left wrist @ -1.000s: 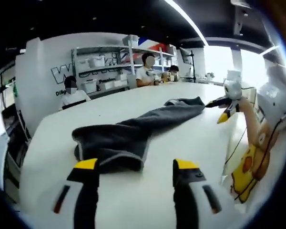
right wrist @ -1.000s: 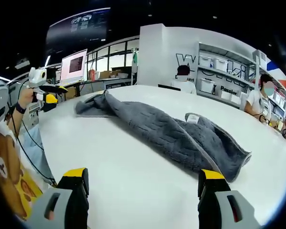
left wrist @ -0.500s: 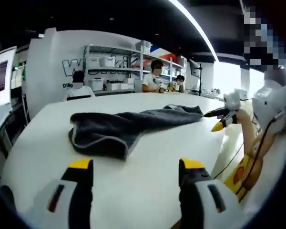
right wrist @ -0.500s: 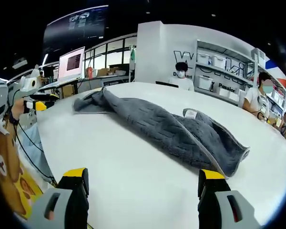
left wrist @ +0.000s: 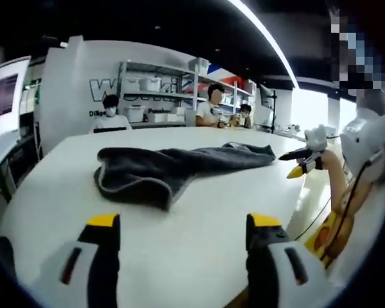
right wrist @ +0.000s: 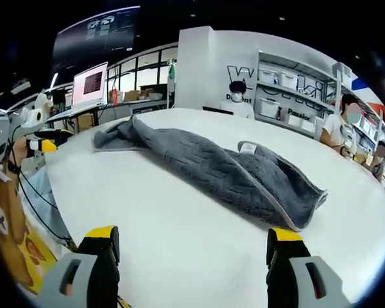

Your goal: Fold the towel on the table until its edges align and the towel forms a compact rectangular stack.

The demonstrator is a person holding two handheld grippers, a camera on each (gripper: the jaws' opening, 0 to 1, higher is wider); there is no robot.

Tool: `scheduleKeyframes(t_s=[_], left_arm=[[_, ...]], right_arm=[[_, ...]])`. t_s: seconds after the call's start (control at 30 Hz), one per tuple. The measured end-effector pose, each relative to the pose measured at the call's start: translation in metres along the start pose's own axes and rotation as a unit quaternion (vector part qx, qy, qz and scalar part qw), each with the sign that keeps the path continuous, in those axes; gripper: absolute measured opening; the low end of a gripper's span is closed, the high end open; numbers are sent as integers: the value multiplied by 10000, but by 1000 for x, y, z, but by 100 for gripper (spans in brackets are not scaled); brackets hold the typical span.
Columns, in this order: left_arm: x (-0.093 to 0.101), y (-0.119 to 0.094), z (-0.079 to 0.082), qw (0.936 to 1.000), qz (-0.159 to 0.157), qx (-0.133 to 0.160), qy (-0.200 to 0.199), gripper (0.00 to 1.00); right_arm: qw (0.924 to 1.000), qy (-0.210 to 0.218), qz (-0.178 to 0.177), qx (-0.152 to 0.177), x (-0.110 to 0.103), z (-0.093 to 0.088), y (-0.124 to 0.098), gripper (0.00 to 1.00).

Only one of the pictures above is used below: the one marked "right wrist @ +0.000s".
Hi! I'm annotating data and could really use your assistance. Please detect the green hanging item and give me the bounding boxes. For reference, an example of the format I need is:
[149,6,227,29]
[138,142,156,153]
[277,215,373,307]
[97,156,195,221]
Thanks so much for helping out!
[167,60,176,94]

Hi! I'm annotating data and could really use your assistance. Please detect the large dark wall screen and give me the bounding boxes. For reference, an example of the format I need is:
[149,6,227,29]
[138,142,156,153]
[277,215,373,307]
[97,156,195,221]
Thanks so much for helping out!
[52,5,141,68]

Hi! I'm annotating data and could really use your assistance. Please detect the metal storage shelf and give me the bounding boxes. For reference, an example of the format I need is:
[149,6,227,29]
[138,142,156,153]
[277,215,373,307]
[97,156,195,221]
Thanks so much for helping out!
[256,50,385,155]

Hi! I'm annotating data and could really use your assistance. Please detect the operator in yellow bear shirt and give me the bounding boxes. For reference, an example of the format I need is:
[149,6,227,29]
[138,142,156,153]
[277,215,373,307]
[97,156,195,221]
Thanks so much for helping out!
[0,175,58,295]

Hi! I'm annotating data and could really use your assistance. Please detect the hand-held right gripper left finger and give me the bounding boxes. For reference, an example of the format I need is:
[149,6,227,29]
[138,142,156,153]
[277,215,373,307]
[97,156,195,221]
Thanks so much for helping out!
[37,225,121,308]

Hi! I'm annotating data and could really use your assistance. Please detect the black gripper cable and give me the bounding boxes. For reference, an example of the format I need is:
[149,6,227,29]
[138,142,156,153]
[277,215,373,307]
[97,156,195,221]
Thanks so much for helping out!
[6,124,74,243]

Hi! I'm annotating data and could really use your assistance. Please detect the person's light blue jeans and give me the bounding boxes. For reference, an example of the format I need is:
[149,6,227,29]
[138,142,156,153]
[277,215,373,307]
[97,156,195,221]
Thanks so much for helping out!
[19,166,73,244]

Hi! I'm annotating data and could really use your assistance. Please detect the person's left hand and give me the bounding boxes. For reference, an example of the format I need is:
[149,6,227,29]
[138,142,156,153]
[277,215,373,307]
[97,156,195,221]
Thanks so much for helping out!
[12,136,36,158]

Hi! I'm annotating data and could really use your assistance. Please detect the white table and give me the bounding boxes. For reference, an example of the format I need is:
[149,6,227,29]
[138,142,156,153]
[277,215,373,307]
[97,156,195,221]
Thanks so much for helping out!
[44,107,385,308]

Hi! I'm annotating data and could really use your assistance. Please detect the cardboard box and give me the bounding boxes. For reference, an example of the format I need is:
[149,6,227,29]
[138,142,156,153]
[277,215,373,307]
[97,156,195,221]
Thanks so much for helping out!
[123,90,142,103]

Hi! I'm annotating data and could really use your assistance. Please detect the black laptop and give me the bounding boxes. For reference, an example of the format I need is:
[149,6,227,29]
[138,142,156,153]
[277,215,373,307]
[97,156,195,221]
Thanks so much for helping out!
[202,106,234,116]

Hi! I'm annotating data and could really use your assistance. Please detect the white framed computer monitor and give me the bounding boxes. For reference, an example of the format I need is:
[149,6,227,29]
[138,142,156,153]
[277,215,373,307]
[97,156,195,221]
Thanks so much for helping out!
[72,62,109,108]

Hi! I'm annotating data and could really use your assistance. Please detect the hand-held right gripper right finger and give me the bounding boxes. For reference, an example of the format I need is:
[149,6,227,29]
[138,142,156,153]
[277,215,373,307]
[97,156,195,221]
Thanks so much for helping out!
[265,227,352,308]

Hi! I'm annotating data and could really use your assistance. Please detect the white storage shelf with boxes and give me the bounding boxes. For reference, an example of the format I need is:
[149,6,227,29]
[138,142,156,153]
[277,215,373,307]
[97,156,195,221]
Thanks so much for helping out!
[259,62,385,151]

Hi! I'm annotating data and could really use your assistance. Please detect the long work desk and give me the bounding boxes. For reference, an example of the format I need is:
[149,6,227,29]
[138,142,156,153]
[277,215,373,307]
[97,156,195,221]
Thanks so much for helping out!
[44,99,167,132]

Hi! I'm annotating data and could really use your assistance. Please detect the grey towel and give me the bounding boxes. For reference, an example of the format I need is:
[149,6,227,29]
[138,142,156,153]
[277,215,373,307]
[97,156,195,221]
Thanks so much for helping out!
[92,114,329,232]

